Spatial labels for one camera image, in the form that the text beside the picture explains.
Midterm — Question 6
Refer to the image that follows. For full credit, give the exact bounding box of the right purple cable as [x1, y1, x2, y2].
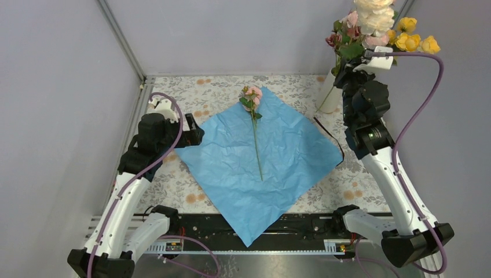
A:
[364, 50, 449, 275]

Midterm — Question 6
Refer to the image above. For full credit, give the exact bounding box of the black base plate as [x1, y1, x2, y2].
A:
[167, 214, 358, 253]

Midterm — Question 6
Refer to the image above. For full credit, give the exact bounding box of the light pink rose stem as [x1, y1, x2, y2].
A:
[362, 34, 389, 49]

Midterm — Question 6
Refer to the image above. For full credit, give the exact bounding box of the brown ribbon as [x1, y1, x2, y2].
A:
[313, 116, 345, 167]

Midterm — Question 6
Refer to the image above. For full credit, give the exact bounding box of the left aluminium frame post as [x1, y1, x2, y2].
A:
[96, 0, 146, 83]

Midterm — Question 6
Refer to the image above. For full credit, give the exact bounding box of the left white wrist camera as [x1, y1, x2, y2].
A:
[147, 98, 179, 123]

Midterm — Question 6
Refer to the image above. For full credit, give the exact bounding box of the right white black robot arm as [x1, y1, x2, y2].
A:
[332, 69, 455, 268]

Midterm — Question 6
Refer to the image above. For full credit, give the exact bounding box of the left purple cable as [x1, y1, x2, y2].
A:
[86, 92, 221, 278]

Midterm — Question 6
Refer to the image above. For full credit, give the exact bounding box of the cream white rose stem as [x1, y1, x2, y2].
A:
[316, 0, 398, 114]

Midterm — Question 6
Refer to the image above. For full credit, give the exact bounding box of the white slotted cable duct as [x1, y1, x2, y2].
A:
[144, 240, 347, 255]

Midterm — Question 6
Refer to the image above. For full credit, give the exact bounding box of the yellow rose stem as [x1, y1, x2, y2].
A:
[387, 17, 441, 54]

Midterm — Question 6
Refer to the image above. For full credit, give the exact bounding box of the beige cylindrical vase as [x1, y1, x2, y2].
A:
[315, 72, 342, 114]

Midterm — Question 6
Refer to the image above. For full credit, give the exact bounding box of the floral patterned table mat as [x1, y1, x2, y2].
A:
[137, 75, 389, 213]

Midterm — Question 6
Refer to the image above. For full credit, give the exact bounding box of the blue wrapping paper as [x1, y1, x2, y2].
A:
[177, 87, 342, 246]

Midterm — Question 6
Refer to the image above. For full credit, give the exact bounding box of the dark pink flower stem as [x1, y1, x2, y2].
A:
[325, 20, 343, 76]

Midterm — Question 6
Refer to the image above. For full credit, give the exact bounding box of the small pink rose stem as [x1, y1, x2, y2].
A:
[239, 86, 263, 181]

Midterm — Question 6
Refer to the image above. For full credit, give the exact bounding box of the purple cable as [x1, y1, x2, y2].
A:
[86, 92, 221, 278]
[364, 50, 449, 275]

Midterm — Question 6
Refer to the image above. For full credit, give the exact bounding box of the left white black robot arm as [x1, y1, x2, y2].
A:
[67, 113, 204, 277]

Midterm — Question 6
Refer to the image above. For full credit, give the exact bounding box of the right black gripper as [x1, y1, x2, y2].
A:
[333, 58, 376, 124]

